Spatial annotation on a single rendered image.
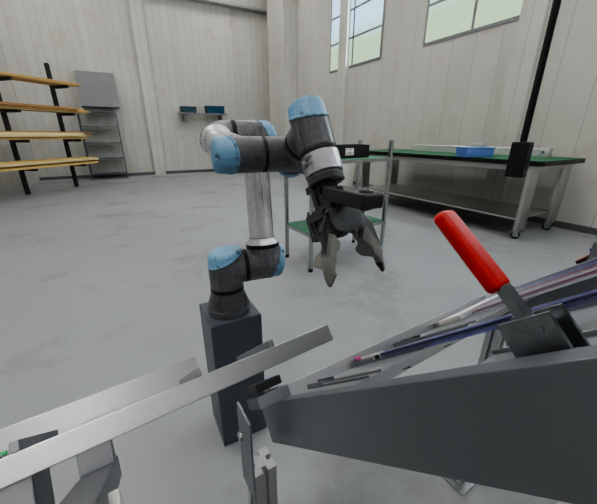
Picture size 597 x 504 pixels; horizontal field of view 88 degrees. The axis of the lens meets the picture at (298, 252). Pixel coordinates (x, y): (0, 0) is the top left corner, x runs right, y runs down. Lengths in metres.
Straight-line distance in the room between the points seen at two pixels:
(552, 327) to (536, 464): 0.07
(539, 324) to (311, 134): 0.49
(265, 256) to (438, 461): 0.89
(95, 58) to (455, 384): 10.87
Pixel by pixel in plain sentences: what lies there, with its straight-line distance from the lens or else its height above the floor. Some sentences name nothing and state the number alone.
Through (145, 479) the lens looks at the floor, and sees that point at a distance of 1.47.
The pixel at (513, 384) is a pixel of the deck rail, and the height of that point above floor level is 1.03.
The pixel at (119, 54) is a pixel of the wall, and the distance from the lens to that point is 10.96.
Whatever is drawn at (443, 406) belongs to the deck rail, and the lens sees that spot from 0.24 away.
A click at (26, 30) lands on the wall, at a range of 11.11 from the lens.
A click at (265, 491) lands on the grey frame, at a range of 0.67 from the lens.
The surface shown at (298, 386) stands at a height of 0.73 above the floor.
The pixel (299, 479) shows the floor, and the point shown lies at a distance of 1.37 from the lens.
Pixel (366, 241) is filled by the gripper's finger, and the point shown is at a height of 0.96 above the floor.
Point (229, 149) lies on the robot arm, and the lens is 0.66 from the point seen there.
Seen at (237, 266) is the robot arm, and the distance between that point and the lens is 1.06.
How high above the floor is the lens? 1.15
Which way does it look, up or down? 21 degrees down
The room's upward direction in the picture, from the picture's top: straight up
